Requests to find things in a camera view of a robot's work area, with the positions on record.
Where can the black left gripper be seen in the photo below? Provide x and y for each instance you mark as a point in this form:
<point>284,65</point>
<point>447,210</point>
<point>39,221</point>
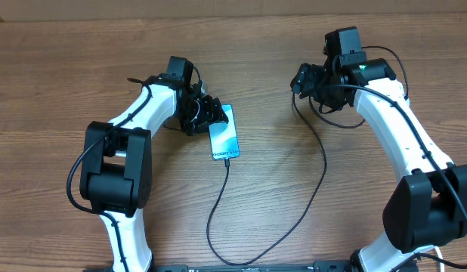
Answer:
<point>208,113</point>

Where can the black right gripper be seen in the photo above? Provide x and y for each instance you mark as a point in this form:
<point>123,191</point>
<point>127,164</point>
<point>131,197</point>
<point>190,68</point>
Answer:
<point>306,86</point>

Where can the black smartphone with blue screen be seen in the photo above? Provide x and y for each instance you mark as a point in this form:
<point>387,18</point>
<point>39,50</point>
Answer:
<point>223,137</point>

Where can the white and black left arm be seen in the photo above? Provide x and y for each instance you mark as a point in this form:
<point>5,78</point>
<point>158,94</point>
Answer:
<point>116,164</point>

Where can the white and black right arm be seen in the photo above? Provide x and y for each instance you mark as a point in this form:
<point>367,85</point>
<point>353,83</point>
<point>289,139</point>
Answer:
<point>428,208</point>

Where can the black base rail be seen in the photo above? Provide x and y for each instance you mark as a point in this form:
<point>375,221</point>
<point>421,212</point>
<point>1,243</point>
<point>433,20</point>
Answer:
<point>237,268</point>

